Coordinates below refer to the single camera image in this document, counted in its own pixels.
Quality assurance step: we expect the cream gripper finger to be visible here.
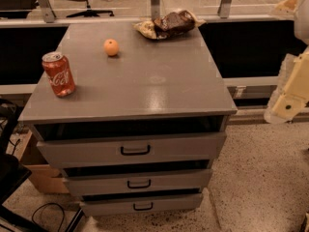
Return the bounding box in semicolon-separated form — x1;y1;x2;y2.
264;49;309;124

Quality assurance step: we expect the brown chip bag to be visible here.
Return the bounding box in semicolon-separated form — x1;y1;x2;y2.
133;10;206;40

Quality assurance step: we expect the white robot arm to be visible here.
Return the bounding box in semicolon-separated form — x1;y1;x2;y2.
264;0;309;124

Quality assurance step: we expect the red coke can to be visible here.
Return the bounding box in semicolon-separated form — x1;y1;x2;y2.
42;51;75;98

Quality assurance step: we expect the grey drawer cabinet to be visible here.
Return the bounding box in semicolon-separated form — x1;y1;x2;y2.
21;22;237;203

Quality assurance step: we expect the orange fruit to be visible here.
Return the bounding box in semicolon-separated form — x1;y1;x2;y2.
103;39;119;56

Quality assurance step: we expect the bottom grey drawer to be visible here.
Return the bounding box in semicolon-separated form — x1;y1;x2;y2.
80;193;203;217

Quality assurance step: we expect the grey drawer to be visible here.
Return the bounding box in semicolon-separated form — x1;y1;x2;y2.
37;132;227;169
64;169;212;196
80;193;203;217

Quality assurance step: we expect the top grey drawer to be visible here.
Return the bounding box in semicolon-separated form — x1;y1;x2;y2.
37;132;227;169

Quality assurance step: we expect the middle grey drawer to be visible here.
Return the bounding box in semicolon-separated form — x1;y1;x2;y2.
64;169;212;196

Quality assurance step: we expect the cardboard box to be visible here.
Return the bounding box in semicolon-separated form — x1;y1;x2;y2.
14;131;69;193

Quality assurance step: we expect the right metal post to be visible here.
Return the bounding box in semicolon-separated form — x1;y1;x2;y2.
217;0;232;18

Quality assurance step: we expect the metal post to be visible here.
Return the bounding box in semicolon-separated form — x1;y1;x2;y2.
217;0;232;18
37;0;56;23
151;0;160;19

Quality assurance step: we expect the middle metal post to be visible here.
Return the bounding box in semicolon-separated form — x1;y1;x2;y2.
151;0;160;19

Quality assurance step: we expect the black floor cable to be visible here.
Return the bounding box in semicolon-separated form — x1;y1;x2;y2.
31;202;67;232

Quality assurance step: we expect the left metal post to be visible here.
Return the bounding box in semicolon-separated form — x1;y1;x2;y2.
37;0;56;23

